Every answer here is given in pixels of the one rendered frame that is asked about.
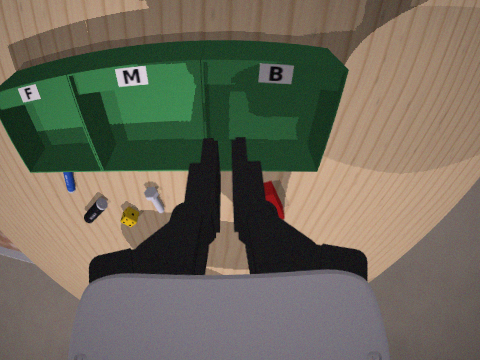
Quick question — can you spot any grey hex bolt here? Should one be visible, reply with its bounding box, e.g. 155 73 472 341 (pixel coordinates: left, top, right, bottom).
144 187 165 213

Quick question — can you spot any yellow die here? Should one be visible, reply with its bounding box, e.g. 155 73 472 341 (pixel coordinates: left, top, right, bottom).
121 207 139 227

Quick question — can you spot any blue battery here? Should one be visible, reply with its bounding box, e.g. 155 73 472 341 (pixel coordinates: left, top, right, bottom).
63 172 76 193

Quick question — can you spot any red nine-volt battery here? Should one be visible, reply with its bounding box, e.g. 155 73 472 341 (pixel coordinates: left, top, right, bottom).
264 181 285 219

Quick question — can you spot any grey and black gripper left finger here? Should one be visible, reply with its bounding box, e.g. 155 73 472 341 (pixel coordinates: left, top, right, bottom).
89 138 221 284

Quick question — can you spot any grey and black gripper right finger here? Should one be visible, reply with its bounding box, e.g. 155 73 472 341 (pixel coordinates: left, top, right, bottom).
231 137 368 281

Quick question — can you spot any black aa battery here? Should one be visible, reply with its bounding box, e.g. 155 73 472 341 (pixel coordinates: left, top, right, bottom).
84 198 108 223

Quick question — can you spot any green three-compartment bin rack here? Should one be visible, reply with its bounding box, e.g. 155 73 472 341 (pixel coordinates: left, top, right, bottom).
0 40 349 173

